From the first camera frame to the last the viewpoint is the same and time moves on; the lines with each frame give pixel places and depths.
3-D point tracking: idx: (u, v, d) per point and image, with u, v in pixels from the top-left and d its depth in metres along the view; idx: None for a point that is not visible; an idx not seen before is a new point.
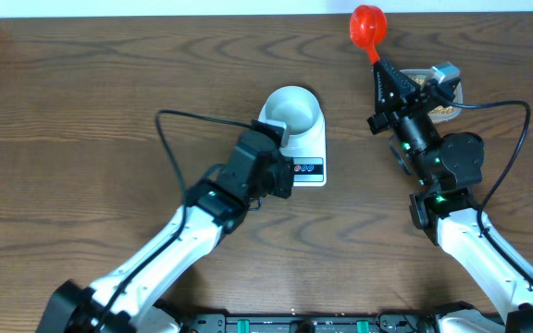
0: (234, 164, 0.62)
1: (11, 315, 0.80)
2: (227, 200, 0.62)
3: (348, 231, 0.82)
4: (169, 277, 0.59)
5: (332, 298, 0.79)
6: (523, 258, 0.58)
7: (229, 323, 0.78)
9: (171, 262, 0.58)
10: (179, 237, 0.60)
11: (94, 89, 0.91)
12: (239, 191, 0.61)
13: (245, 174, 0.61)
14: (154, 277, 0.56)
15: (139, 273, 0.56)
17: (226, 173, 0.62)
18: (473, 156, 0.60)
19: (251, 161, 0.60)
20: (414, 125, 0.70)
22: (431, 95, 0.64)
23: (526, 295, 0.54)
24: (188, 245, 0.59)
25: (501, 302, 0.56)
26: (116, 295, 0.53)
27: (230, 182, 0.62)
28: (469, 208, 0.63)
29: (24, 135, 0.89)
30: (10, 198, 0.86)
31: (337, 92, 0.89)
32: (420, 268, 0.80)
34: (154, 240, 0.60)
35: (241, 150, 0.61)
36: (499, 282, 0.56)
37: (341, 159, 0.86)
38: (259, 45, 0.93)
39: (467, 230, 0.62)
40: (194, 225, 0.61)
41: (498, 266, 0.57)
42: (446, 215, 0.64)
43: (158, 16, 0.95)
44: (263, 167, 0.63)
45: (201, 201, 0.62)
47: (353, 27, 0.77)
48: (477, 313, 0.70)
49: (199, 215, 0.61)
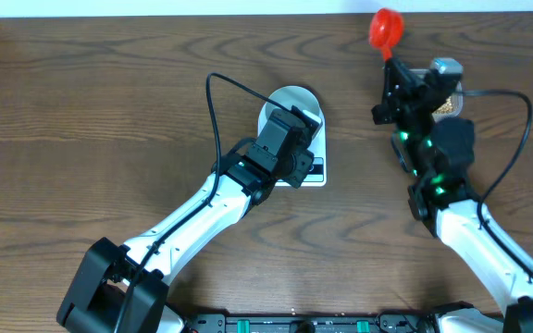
0: (266, 137, 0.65)
1: (11, 315, 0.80)
2: (257, 169, 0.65)
3: (348, 231, 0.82)
4: (198, 243, 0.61)
5: (332, 298, 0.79)
6: (523, 251, 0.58)
7: (229, 323, 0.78)
9: (204, 226, 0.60)
10: (209, 203, 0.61)
11: (94, 88, 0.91)
12: (269, 164, 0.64)
13: (278, 147, 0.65)
14: (185, 241, 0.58)
15: (172, 233, 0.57)
17: (257, 143, 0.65)
18: (464, 138, 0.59)
19: (284, 134, 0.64)
20: (413, 116, 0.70)
22: (432, 84, 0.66)
23: (526, 288, 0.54)
24: (217, 211, 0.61)
25: (501, 293, 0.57)
26: (149, 255, 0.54)
27: (263, 153, 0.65)
28: (468, 201, 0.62)
29: (24, 135, 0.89)
30: (10, 198, 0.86)
31: (337, 92, 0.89)
32: (420, 268, 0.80)
34: (186, 204, 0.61)
35: (276, 123, 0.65)
36: (499, 275, 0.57)
37: (341, 159, 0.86)
38: (259, 45, 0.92)
39: (467, 222, 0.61)
40: (224, 193, 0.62)
41: (498, 259, 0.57)
42: (446, 206, 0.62)
43: (158, 16, 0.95)
44: (294, 141, 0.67)
45: (230, 170, 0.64)
47: (372, 26, 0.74)
48: (477, 310, 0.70)
49: (229, 184, 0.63)
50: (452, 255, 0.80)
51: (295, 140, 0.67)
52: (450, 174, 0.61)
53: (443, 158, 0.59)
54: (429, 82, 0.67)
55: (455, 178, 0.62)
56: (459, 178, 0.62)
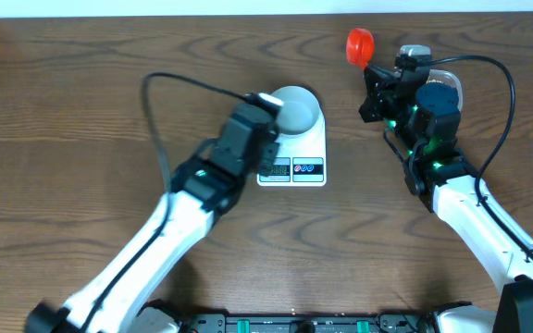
0: (229, 138, 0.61)
1: (11, 315, 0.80)
2: (218, 178, 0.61)
3: (348, 231, 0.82)
4: (153, 279, 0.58)
5: (332, 298, 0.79)
6: (520, 228, 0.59)
7: (229, 323, 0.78)
9: (155, 263, 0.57)
10: (162, 233, 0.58)
11: (94, 88, 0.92)
12: (234, 166, 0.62)
13: (240, 149, 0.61)
14: (132, 287, 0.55)
15: (118, 280, 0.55)
17: (219, 146, 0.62)
18: (447, 95, 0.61)
19: (246, 134, 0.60)
20: (393, 104, 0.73)
22: (400, 64, 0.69)
23: (523, 265, 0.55)
24: (171, 241, 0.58)
25: (496, 271, 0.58)
26: (92, 315, 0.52)
27: (227, 157, 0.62)
28: (466, 176, 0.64)
29: (25, 135, 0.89)
30: (10, 198, 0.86)
31: (337, 92, 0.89)
32: (420, 269, 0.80)
34: (134, 240, 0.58)
35: (239, 120, 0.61)
36: (496, 252, 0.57)
37: (341, 159, 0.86)
38: (259, 45, 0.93)
39: (465, 199, 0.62)
40: (179, 216, 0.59)
41: (495, 237, 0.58)
42: (443, 182, 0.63)
43: (158, 16, 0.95)
44: (260, 136, 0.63)
45: (187, 183, 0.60)
47: (348, 47, 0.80)
48: (477, 309, 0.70)
49: (185, 203, 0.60)
50: (452, 255, 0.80)
51: (260, 134, 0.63)
52: (440, 137, 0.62)
53: (429, 117, 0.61)
54: (399, 66, 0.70)
55: (447, 145, 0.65)
56: (451, 147, 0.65)
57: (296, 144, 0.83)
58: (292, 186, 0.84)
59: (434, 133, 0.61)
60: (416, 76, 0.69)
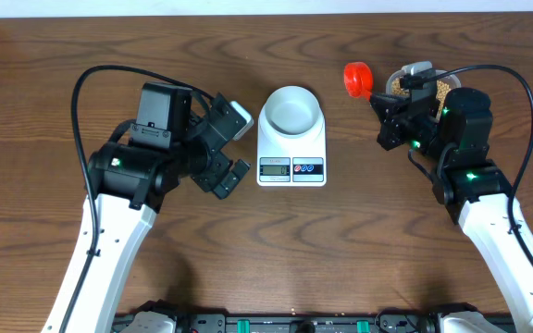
0: (150, 112, 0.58)
1: (11, 315, 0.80)
2: (141, 160, 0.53)
3: (348, 231, 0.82)
4: (111, 300, 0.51)
5: (332, 298, 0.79)
6: None
7: (229, 323, 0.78)
9: (102, 284, 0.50)
10: (97, 251, 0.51)
11: (94, 88, 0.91)
12: (163, 140, 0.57)
13: (166, 122, 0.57)
14: (89, 318, 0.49)
15: (68, 325, 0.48)
17: (139, 124, 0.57)
18: (479, 99, 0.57)
19: (167, 104, 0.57)
20: (409, 126, 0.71)
22: (405, 84, 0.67)
23: None
24: (111, 253, 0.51)
25: (518, 311, 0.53)
26: None
27: (153, 133, 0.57)
28: (502, 194, 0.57)
29: (24, 135, 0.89)
30: (10, 197, 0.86)
31: (337, 92, 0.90)
32: (420, 269, 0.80)
34: (68, 272, 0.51)
35: (154, 91, 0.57)
36: (522, 294, 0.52)
37: (341, 159, 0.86)
38: (259, 45, 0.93)
39: (498, 223, 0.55)
40: (113, 223, 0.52)
41: (525, 274, 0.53)
42: (476, 198, 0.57)
43: (158, 16, 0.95)
44: (179, 105, 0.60)
45: (106, 175, 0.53)
47: (345, 82, 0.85)
48: (479, 316, 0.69)
49: (110, 205, 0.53)
50: (452, 255, 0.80)
51: (179, 103, 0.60)
52: (469, 140, 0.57)
53: (461, 119, 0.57)
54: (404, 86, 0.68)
55: (477, 153, 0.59)
56: (481, 155, 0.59)
57: (294, 145, 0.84)
58: (292, 186, 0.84)
59: (464, 136, 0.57)
60: (425, 93, 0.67)
